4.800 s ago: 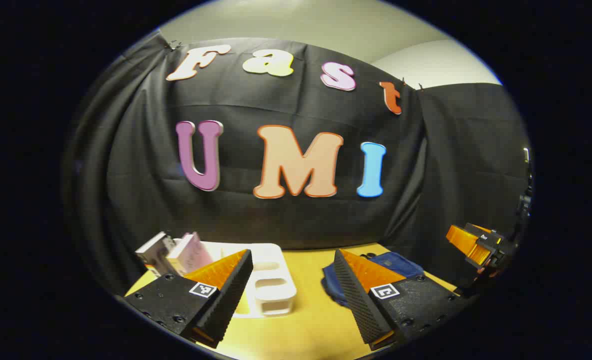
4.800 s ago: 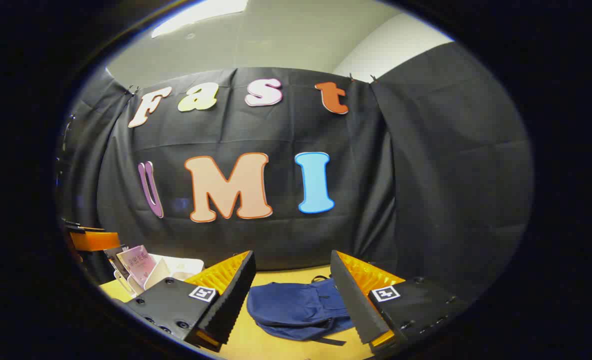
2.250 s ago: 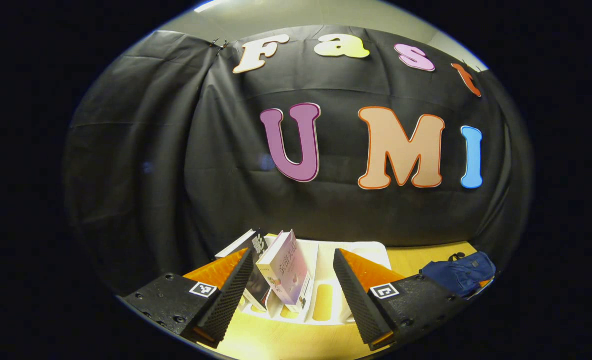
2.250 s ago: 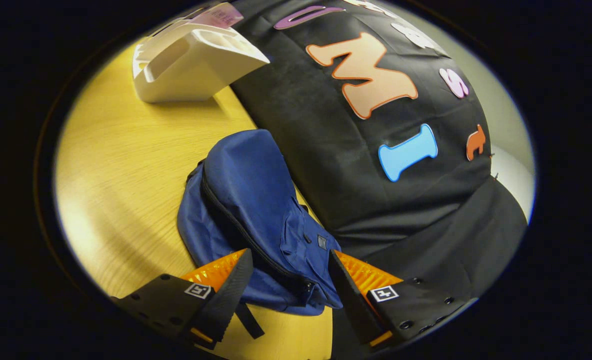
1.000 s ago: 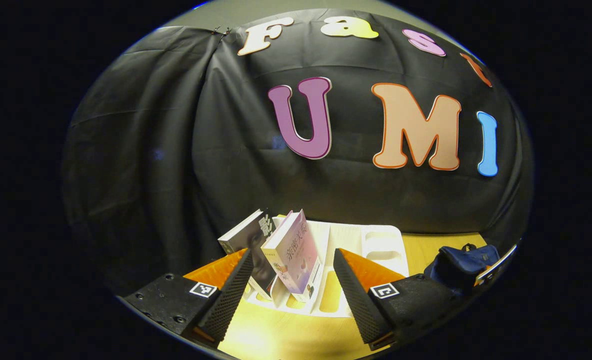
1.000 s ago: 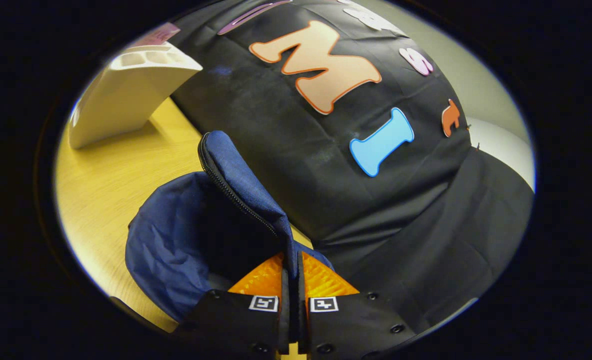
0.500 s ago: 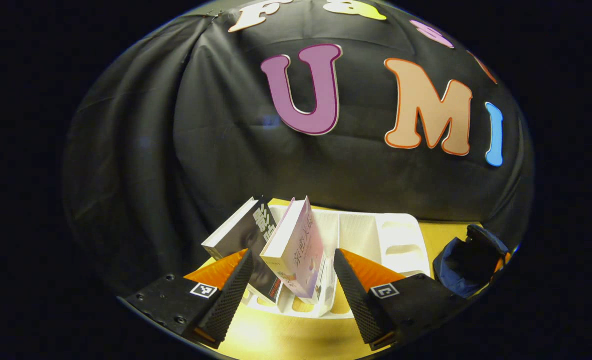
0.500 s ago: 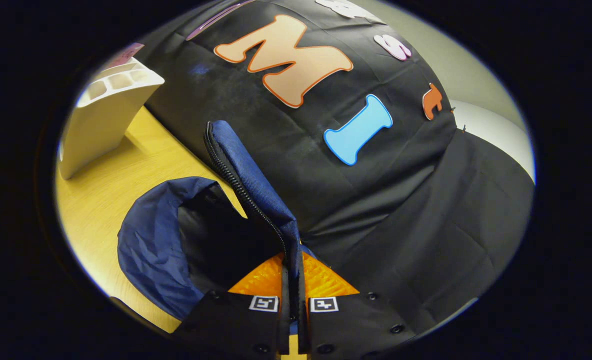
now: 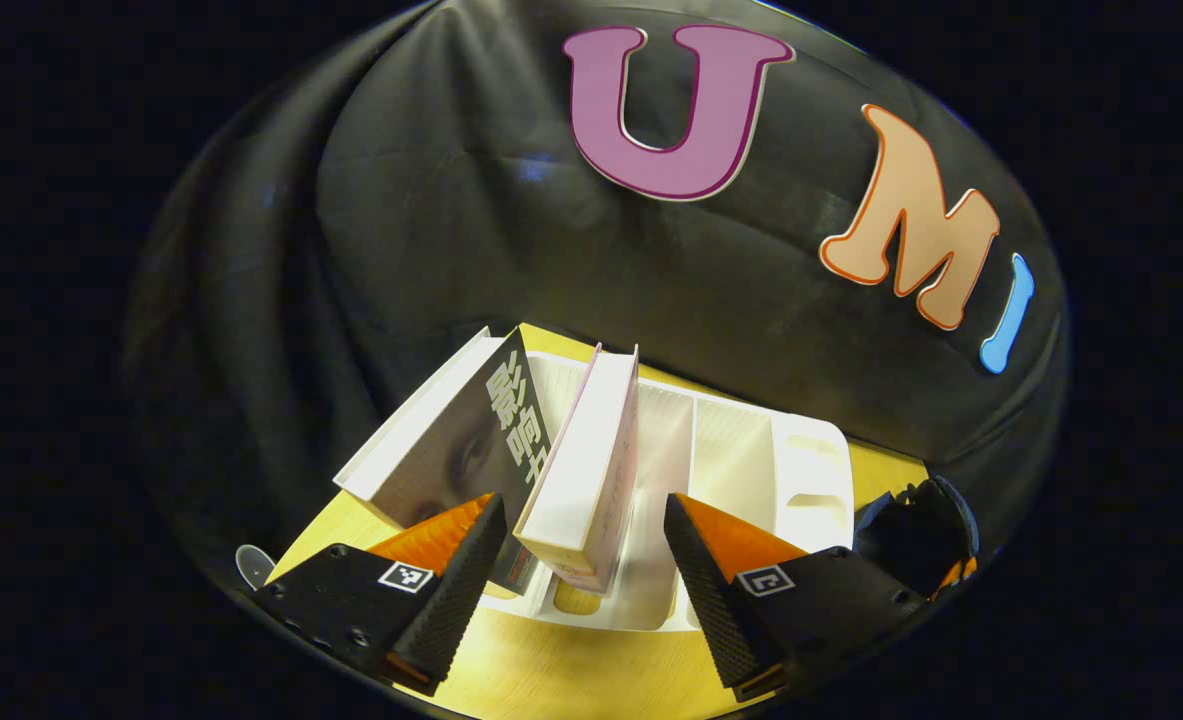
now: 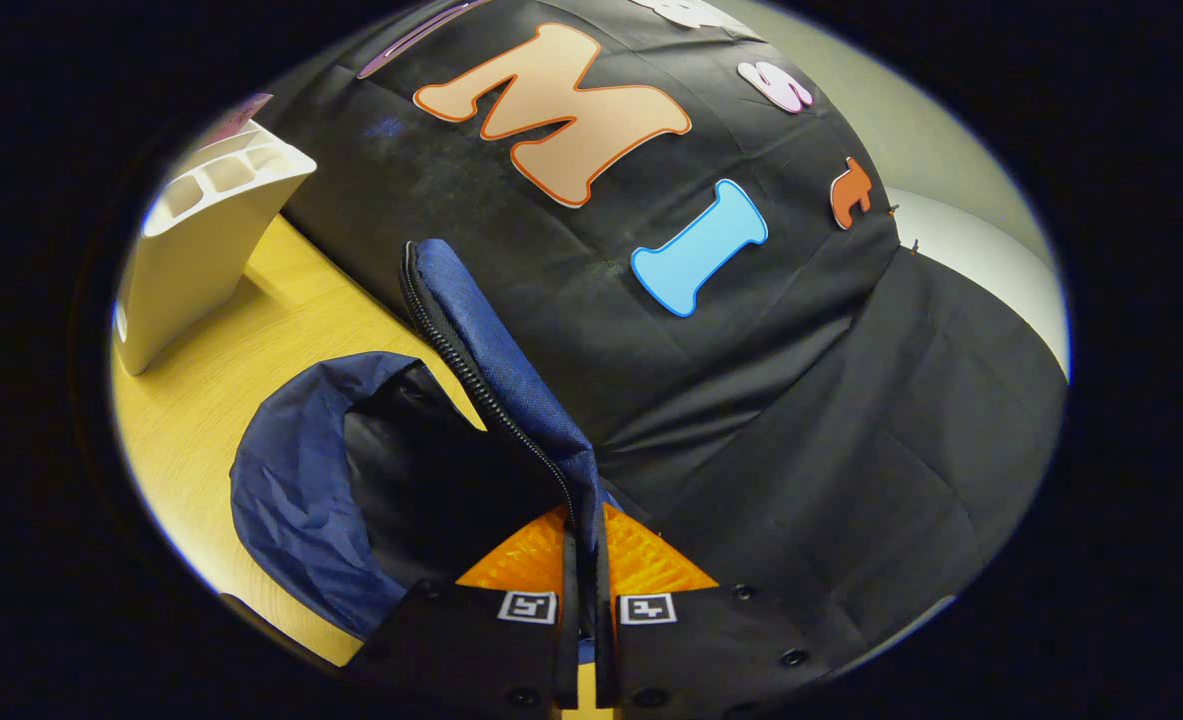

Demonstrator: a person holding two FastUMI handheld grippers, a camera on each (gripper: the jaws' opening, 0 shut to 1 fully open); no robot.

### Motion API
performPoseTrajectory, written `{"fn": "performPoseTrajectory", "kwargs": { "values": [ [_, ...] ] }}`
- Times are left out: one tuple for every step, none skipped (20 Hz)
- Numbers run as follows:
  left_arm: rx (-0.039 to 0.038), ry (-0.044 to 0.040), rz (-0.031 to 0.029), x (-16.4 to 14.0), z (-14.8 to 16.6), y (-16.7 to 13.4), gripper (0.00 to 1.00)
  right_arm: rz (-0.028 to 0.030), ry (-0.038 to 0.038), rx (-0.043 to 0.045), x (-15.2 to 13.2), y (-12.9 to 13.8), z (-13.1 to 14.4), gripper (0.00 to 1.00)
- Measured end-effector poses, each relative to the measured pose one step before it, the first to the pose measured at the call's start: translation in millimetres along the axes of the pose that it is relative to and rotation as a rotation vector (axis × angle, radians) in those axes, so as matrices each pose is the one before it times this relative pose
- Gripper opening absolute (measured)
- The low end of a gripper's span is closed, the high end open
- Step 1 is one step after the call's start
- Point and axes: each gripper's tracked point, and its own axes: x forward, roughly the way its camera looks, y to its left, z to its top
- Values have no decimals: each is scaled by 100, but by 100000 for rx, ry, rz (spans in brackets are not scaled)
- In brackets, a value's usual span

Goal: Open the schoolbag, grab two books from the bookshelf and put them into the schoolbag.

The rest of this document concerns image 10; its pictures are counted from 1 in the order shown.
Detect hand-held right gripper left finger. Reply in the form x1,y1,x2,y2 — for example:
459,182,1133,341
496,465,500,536
346,503,580,716

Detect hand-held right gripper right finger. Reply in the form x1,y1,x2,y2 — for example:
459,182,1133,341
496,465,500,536
591,503,832,716

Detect pink book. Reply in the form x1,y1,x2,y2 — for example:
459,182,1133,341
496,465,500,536
201,93,275,149

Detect white bookshelf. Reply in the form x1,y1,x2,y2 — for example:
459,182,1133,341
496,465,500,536
114,120,318,377

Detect blue schoolbag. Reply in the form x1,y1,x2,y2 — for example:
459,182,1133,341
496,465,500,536
229,238,652,666

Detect black backdrop cloth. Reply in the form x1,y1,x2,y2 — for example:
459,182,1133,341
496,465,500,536
191,0,1070,681

